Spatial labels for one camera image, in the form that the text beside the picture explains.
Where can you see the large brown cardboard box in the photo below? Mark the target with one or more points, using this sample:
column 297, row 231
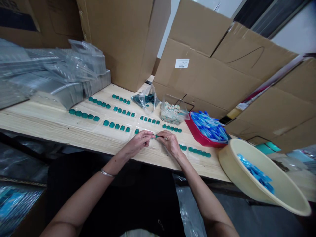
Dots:
column 279, row 113

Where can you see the person's left hand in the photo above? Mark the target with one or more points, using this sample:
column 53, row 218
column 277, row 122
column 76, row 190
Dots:
column 137, row 145

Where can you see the spread of clear blister trays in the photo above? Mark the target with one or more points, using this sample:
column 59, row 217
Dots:
column 103, row 116

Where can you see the heap of blue packets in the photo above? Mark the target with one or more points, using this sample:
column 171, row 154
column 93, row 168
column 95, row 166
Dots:
column 256, row 174

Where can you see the red plastic tray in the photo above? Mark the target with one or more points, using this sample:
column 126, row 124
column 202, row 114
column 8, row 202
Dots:
column 197, row 134

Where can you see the stacks of clear plastic packs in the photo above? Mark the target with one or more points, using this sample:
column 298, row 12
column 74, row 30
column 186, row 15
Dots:
column 49, row 89

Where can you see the crumpled clear plastic sheet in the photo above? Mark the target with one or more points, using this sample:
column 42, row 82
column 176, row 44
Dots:
column 19, row 163

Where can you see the person's right fingers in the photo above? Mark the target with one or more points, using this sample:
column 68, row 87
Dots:
column 164, row 137

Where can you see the cardboard box with dark print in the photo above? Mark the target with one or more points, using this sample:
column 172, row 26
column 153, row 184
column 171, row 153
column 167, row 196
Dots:
column 37, row 22

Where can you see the clear bag of teal bits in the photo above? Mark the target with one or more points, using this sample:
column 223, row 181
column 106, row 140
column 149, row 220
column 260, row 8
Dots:
column 146, row 100

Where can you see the heap of blue white tubes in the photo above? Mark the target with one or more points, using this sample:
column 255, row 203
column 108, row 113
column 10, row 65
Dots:
column 209, row 126

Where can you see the clear tub of mixed bits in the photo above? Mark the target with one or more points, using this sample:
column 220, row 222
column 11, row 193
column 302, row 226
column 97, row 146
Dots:
column 171, row 111

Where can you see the person's right hand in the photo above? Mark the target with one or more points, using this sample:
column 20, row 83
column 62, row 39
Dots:
column 174, row 146

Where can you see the clear plastic bag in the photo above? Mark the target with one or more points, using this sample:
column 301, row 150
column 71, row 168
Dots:
column 190, row 212

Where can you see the loose pile of clear shells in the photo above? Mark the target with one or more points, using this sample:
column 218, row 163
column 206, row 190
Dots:
column 79, row 61

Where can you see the small teal plastic piece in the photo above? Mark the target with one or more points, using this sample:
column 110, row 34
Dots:
column 155, row 136

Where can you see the rows of teal plastic blocks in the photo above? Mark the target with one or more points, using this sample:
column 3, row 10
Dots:
column 118, row 127

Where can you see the carton of blue packed items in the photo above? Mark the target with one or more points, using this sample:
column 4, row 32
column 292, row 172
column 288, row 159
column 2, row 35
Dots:
column 17, row 207

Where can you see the person's left fingers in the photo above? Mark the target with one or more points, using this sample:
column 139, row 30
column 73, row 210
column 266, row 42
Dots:
column 145, row 135

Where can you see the tall brown cardboard box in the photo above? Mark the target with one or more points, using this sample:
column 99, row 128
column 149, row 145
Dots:
column 123, row 42

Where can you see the open cardboard box white label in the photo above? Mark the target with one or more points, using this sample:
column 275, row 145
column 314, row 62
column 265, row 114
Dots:
column 209, row 74

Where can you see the cream plastic basin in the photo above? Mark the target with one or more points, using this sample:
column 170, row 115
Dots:
column 266, row 197

